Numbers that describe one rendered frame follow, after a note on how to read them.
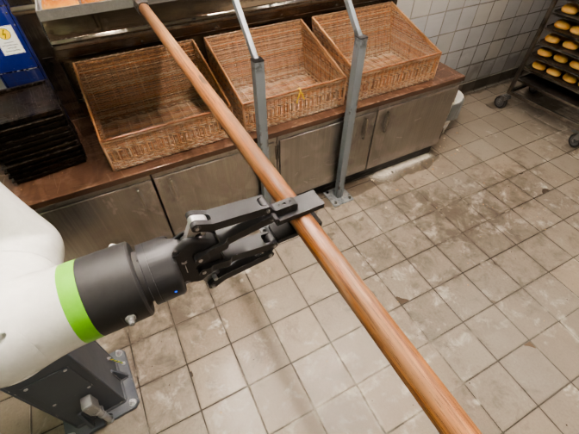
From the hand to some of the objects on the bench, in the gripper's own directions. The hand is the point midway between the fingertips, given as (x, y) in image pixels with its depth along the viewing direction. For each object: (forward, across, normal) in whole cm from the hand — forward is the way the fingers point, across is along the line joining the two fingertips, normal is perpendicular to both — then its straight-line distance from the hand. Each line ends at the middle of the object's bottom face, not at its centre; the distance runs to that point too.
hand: (296, 216), depth 48 cm
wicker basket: (0, +62, -128) cm, 143 cm away
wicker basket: (+120, +61, -126) cm, 185 cm away
